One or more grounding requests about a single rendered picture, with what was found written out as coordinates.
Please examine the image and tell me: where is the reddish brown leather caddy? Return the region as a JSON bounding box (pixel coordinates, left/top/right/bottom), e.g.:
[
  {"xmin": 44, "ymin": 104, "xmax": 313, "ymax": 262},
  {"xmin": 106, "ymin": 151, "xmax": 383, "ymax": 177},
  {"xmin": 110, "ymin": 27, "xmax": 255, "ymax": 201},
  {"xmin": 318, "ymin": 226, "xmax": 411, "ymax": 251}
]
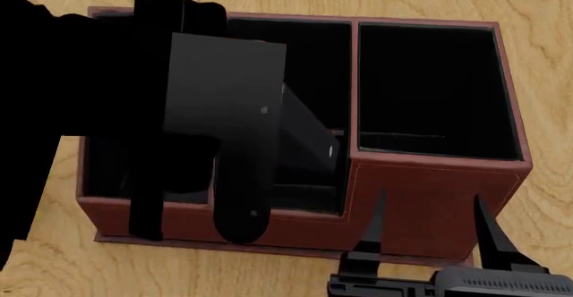
[{"xmin": 74, "ymin": 5, "xmax": 535, "ymax": 267}]

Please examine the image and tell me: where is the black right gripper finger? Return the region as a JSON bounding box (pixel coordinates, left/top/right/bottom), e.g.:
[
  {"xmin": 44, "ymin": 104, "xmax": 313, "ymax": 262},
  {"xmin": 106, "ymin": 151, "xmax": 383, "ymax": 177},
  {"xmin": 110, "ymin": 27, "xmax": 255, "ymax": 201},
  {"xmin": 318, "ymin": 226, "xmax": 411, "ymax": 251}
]
[
  {"xmin": 338, "ymin": 188, "xmax": 388, "ymax": 278},
  {"xmin": 473, "ymin": 193, "xmax": 551, "ymax": 276}
]

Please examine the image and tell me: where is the grey vented camera box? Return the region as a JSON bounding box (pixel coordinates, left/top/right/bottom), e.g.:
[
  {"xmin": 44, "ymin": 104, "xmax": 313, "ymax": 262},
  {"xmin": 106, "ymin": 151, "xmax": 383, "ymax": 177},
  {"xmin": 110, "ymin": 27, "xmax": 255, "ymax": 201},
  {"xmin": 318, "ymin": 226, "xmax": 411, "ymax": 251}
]
[{"xmin": 430, "ymin": 265, "xmax": 573, "ymax": 297}]

